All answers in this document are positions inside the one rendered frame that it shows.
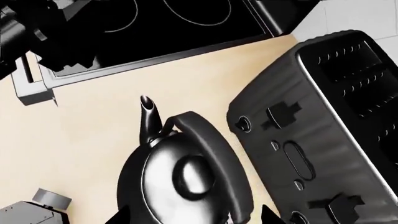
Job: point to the dark grey four-slot toaster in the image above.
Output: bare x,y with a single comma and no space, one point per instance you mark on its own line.
323,130

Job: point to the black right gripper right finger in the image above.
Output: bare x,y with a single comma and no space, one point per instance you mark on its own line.
270,215

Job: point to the black glass stove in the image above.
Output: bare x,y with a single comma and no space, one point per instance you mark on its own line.
174,30

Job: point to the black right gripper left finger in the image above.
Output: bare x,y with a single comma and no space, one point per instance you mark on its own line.
122,216

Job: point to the shiny dark metal kettle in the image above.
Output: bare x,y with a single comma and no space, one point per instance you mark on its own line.
189,172

